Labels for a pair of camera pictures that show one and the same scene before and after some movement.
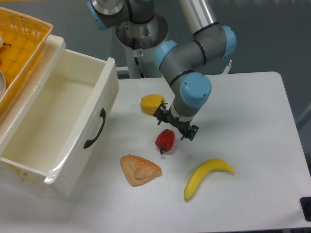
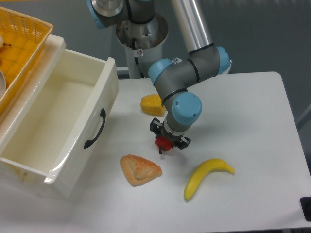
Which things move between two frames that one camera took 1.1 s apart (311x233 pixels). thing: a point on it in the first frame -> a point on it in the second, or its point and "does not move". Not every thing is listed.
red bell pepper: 165,140 does not move
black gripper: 162,113 -> 156,126
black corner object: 305,204 does not move
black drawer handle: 103,114 does not move
